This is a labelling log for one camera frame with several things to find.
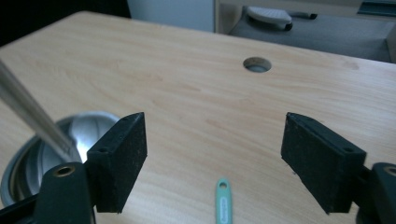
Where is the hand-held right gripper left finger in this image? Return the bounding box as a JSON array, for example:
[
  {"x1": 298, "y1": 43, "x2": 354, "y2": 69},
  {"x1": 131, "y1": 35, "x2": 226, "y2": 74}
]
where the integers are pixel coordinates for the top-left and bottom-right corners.
[{"x1": 85, "y1": 111, "x2": 149, "y2": 215}]

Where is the stainless steel pot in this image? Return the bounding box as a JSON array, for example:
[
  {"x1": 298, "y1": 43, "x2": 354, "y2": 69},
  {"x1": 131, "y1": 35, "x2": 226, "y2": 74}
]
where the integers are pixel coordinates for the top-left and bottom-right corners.
[{"x1": 0, "y1": 110, "x2": 121, "y2": 207}]

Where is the grey cabinet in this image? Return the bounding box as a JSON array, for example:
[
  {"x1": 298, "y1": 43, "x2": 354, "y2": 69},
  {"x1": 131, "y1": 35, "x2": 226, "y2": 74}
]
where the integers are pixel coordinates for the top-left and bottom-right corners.
[{"x1": 213, "y1": 0, "x2": 396, "y2": 63}]

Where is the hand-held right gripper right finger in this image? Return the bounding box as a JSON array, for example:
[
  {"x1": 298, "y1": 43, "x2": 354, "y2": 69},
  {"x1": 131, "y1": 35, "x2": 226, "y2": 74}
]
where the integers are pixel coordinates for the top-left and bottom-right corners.
[{"x1": 280, "y1": 112, "x2": 368, "y2": 215}]

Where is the metal utensil handle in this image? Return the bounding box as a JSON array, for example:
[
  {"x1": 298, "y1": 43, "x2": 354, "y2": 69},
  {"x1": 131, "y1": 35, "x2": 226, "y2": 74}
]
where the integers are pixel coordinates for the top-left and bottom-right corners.
[{"x1": 0, "y1": 59, "x2": 76, "y2": 162}]

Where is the green utensil handle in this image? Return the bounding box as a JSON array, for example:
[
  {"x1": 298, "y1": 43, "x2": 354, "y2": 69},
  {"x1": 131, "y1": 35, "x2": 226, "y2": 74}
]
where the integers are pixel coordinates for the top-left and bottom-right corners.
[{"x1": 215, "y1": 177, "x2": 233, "y2": 224}]

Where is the white pedal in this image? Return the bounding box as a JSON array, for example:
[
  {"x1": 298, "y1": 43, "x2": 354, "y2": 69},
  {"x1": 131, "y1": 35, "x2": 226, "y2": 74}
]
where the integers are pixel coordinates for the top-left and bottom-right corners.
[{"x1": 246, "y1": 6, "x2": 293, "y2": 32}]

